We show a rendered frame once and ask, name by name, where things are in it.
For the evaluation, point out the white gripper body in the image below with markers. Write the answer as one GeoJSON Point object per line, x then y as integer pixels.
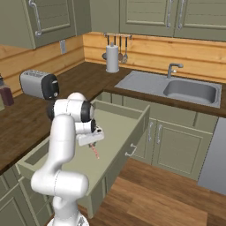
{"type": "Point", "coordinates": [88, 138]}

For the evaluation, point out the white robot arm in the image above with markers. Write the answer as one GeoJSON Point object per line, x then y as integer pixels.
{"type": "Point", "coordinates": [60, 153]}

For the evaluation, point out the open olive green drawer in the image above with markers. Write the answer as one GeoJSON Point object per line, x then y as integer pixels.
{"type": "Point", "coordinates": [117, 132]}

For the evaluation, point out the olive green false drawer front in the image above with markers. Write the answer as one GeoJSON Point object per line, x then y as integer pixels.
{"type": "Point", "coordinates": [173, 113]}

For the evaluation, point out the olive green base cupboard door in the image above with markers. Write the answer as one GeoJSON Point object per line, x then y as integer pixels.
{"type": "Point", "coordinates": [144, 147]}
{"type": "Point", "coordinates": [182, 153]}
{"type": "Point", "coordinates": [13, 206]}

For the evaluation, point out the silver black toaster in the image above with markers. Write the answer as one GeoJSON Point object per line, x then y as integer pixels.
{"type": "Point", "coordinates": [36, 84]}

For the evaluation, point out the white paper towel roll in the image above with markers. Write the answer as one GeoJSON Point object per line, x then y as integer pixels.
{"type": "Point", "coordinates": [112, 58]}

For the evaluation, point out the hanging metal ladle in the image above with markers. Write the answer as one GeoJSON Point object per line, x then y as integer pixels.
{"type": "Point", "coordinates": [104, 55]}

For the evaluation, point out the hanging metal spoon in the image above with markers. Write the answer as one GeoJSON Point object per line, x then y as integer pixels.
{"type": "Point", "coordinates": [120, 56]}

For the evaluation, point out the dark red bottle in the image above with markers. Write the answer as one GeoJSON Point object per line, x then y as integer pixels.
{"type": "Point", "coordinates": [6, 94]}

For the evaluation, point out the grey metal tap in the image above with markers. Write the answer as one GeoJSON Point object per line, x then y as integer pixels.
{"type": "Point", "coordinates": [170, 69]}

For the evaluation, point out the grey steel sink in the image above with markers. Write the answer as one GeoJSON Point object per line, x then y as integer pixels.
{"type": "Point", "coordinates": [188, 89]}

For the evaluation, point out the grey dishwasher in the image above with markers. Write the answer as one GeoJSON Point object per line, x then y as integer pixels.
{"type": "Point", "coordinates": [214, 159]}

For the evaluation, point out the grey wall socket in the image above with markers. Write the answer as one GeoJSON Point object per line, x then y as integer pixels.
{"type": "Point", "coordinates": [63, 47]}

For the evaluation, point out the metal utensil rail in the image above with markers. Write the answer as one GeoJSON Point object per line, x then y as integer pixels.
{"type": "Point", "coordinates": [117, 35]}

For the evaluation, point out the olive green wall cupboard door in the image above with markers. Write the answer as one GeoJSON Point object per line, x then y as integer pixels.
{"type": "Point", "coordinates": [144, 16]}
{"type": "Point", "coordinates": [54, 20]}
{"type": "Point", "coordinates": [203, 19]}

